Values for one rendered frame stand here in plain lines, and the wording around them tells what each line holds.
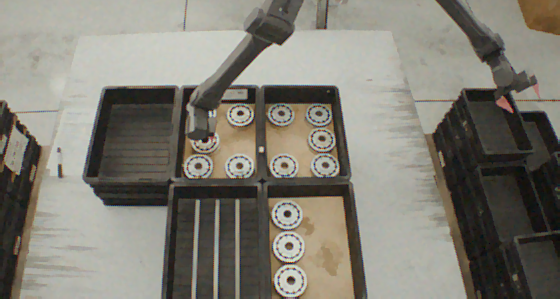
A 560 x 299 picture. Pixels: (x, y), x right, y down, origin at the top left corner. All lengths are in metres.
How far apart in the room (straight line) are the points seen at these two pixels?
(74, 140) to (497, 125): 2.07
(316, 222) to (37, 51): 2.54
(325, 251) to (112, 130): 0.90
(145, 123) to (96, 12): 1.97
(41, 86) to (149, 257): 1.86
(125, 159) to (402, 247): 1.07
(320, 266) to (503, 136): 1.35
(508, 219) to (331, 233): 1.12
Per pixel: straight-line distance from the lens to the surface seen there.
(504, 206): 2.26
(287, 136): 1.53
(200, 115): 1.27
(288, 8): 0.99
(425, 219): 1.65
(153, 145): 1.54
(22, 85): 3.16
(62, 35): 3.37
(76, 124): 1.86
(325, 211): 1.41
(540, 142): 2.78
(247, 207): 1.39
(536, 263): 2.11
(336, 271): 1.35
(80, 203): 1.67
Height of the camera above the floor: 2.12
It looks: 59 degrees down
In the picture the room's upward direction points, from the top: 7 degrees clockwise
